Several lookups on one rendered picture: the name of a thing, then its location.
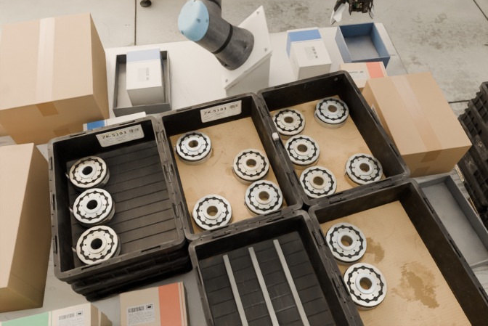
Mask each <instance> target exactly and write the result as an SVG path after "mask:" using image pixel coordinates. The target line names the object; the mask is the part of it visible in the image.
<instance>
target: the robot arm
mask: <svg viewBox="0 0 488 326"><path fill-rule="evenodd" d="M346 2H347V3H348V4H349V14H350V15H351V13H352V12H361V11H362V13H367V12H369V15H370V17H371V18H372V19H373V17H375V14H374V5H373V0H337V2H336V3H335V6H334V8H333V13H332V16H331V20H330V24H331V25H332V24H333V23H334V22H335V21H337V23H339V22H340V21H341V20H342V14H343V12H344V11H345V10H346V5H345V3H346ZM178 27H179V31H180V32H181V34H183V35H184V36H186V38H187V39H189V40H191V41H193V42H195V43H196V44H197V45H199V46H201V47H203V48H204V49H205V50H207V51H209V52H210V53H212V54H213V55H214V56H215V58H216V59H217V60H218V61H219V63H220V64H221V65H222V66H223V67H224V68H226V69H228V70H236V69H238V68H239V67H240V66H242V65H243V64H244V63H245V62H246V60H247V59H248V58H249V57H250V55H251V52H252V51H253V46H254V36H253V34H252V33H251V32H250V31H249V30H247V29H245V28H241V27H237V26H235V25H231V24H230V23H229V22H227V21H226V20H225V19H223V18H222V17H221V0H187V3H186V4H185V5H184V6H183V8H182V10H181V14H180V15H179V19H178Z"/></svg>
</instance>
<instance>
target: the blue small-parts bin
mask: <svg viewBox="0 0 488 326"><path fill-rule="evenodd" d="M335 42H336V44H337V46H338V49H339V52H340V54H341V57H342V59H343V62H344V63H359V62H383V65H384V67H385V69H386V67H387V65H388V63H389V60H390V58H391V55H390V54H389V51H388V49H387V48H386V45H385V44H384V42H383V39H382V38H381V35H380V33H379V31H378V29H377V27H376V25H375V23H374V22H371V23H356V24H348V25H338V27H337V31H336V35H335Z"/></svg>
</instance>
